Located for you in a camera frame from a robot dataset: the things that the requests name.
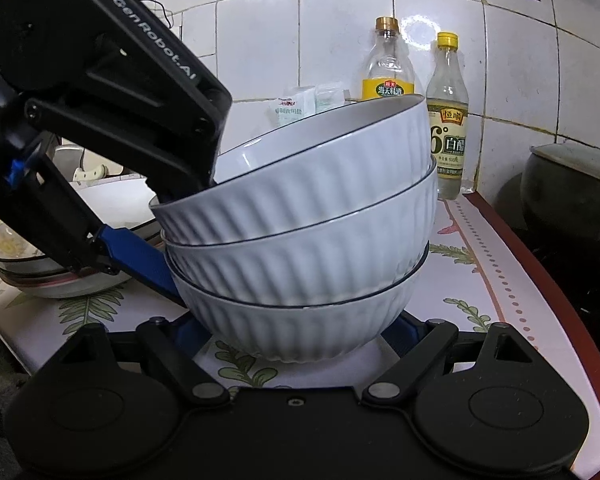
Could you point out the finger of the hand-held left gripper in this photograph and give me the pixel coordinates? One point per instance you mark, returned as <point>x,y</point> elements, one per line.
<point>135,256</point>
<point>155,152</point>

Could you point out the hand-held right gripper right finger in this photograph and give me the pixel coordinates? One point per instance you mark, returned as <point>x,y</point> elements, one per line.
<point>405,332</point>

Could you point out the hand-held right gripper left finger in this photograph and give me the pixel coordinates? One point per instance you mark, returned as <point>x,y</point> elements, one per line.
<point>192,332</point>

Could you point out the white plate with black rim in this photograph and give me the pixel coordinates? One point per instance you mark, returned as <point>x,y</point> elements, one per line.
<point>125,205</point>

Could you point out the pink bunny print plate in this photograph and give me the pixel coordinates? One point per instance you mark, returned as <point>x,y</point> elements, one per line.
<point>80,288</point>

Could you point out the white ribbed bowl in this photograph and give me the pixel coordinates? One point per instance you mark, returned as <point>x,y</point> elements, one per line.
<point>305,331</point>
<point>305,185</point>
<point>305,266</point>

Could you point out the floral tablecloth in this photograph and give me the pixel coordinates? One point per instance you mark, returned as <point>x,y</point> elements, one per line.
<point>480,285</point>

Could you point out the white salt bag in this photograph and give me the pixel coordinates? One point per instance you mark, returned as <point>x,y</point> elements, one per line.
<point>300,105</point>

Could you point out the black gas stove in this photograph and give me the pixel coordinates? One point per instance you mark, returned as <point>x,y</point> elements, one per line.
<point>580,280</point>

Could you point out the clear vinegar bottle yellow cap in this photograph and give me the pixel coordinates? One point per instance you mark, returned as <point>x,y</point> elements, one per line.
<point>447,135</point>

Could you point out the black wok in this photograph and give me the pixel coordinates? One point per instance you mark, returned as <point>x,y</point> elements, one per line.
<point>570,210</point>

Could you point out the glass wok lid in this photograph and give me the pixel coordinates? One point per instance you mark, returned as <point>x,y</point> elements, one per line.
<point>570,155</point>

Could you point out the cooking oil bottle yellow label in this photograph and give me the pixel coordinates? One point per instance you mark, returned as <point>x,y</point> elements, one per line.
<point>387,80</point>

